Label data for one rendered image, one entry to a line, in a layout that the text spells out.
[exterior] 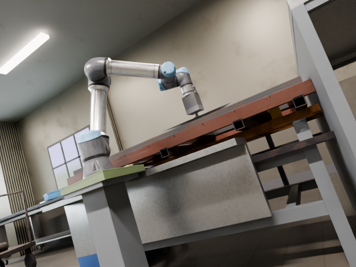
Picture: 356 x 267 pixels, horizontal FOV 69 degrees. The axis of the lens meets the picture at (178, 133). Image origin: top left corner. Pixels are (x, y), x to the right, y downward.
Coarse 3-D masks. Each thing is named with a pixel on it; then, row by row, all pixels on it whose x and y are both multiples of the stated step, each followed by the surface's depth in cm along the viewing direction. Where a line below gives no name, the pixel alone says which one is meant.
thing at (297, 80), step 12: (288, 84) 122; (252, 96) 130; (264, 96) 127; (228, 108) 135; (204, 120) 141; (168, 132) 150; (216, 132) 204; (144, 144) 158; (120, 156) 166; (156, 156) 222
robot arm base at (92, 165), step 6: (90, 156) 118; (96, 156) 118; (102, 156) 120; (84, 162) 119; (90, 162) 117; (96, 162) 117; (102, 162) 118; (108, 162) 120; (84, 168) 118; (90, 168) 115; (96, 168) 116; (102, 168) 116; (108, 168) 117; (84, 174) 116; (90, 174) 114
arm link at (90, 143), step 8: (80, 136) 120; (88, 136) 120; (96, 136) 122; (80, 144) 120; (88, 144) 119; (96, 144) 120; (104, 144) 128; (80, 152) 121; (88, 152) 118; (96, 152) 119; (104, 152) 122
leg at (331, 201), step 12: (300, 132) 121; (312, 156) 118; (312, 168) 118; (324, 168) 116; (324, 180) 116; (324, 192) 116; (336, 204) 114; (336, 216) 114; (336, 228) 114; (348, 228) 112; (348, 240) 112; (348, 252) 112
